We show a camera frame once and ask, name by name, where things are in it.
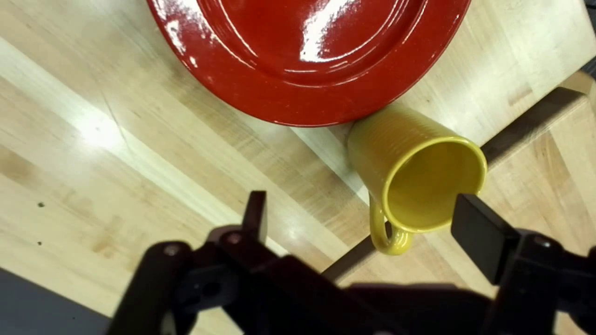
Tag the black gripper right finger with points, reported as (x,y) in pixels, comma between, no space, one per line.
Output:
(533,280)

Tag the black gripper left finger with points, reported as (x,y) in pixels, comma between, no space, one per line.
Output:
(205,286)

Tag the yellow mug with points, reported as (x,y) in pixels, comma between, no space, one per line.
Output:
(428,180)

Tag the red plate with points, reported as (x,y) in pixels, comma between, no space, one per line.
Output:
(309,57)

